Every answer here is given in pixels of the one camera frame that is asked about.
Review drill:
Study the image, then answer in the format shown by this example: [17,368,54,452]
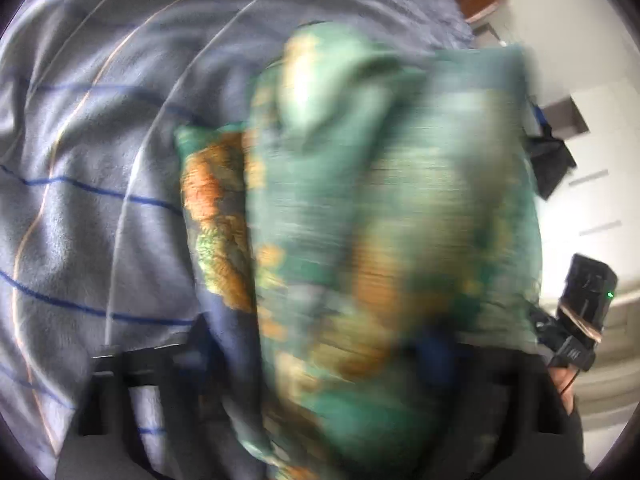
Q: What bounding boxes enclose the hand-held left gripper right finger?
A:
[417,330,573,480]

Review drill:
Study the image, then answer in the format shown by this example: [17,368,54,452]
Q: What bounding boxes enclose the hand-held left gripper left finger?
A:
[75,317,213,461]

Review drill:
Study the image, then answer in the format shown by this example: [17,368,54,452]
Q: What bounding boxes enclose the green printed padded jacket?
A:
[174,21,543,480]

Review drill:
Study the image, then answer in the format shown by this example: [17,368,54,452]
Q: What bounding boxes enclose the person's right hand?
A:
[549,366,576,411]

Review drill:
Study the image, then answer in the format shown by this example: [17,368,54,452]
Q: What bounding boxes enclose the white wardrobe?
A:
[525,75,640,311]

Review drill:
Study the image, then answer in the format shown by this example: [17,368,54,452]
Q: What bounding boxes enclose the blue checked bed blanket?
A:
[0,0,476,480]

